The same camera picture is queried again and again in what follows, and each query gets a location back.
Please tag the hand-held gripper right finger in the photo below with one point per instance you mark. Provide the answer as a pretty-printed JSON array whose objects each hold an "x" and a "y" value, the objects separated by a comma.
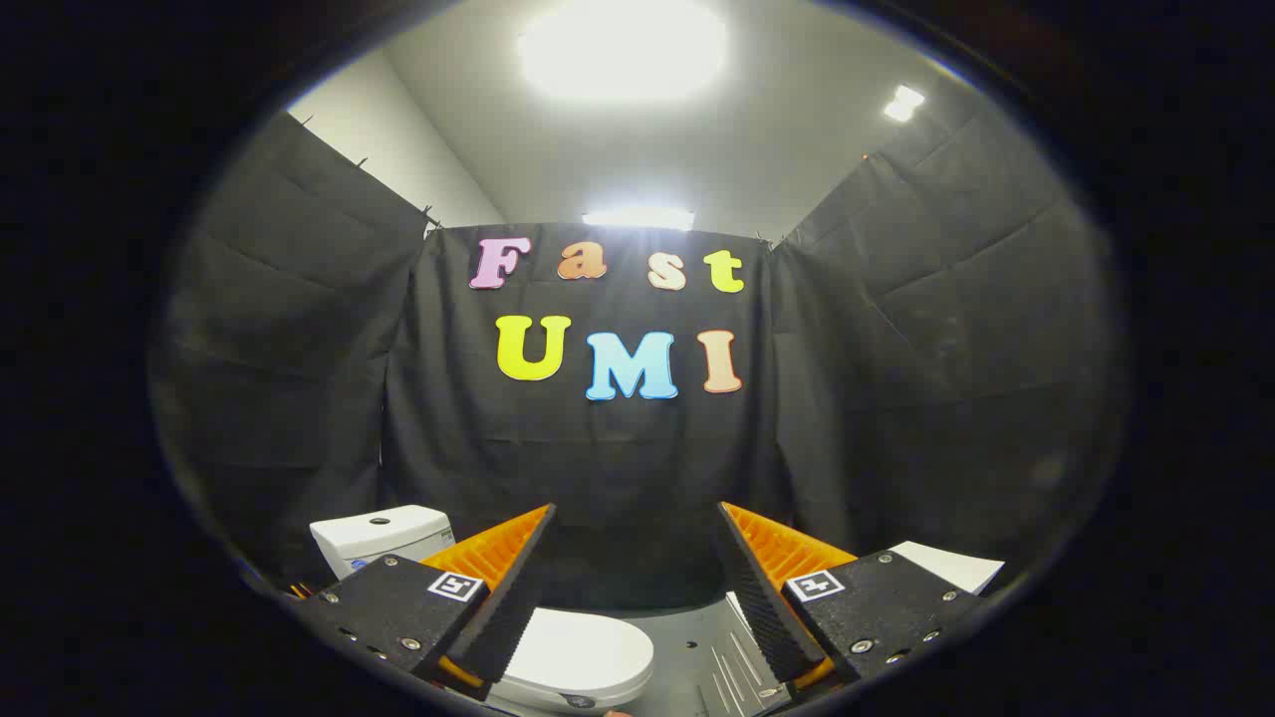
[{"x": 767, "y": 617}]

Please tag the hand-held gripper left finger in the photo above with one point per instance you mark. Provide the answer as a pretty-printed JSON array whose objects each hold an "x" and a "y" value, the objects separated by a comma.
[{"x": 513, "y": 607}]

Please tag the black backdrop cloth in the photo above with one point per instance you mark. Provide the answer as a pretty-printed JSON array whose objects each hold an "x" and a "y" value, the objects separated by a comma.
[{"x": 598, "y": 468}]

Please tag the small ceiling light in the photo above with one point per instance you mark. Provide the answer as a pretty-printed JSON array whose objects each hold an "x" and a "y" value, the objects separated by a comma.
[{"x": 903, "y": 104}]

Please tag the strip ceiling light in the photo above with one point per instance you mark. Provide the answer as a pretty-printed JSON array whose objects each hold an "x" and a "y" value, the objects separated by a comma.
[{"x": 637, "y": 218}]

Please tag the large ceiling light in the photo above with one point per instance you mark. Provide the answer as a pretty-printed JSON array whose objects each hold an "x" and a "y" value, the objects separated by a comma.
[{"x": 623, "y": 45}]

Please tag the black round pull tab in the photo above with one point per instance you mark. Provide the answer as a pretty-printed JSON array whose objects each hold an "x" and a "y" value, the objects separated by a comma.
[{"x": 579, "y": 701}]

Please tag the white toilet lid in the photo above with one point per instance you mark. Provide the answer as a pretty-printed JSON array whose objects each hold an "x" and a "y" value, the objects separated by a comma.
[{"x": 588, "y": 645}]

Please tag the grey drawer cabinet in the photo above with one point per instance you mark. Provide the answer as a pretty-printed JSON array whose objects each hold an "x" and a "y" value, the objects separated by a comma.
[{"x": 946, "y": 568}]

